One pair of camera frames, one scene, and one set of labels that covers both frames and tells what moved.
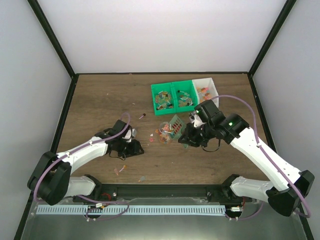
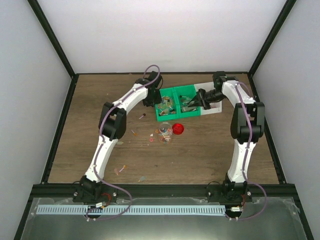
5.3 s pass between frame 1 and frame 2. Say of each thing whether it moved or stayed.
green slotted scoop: moved
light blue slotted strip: stayed
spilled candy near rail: stayed
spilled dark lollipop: stayed
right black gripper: moved
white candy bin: moved
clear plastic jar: stayed
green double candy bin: moved
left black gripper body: moved
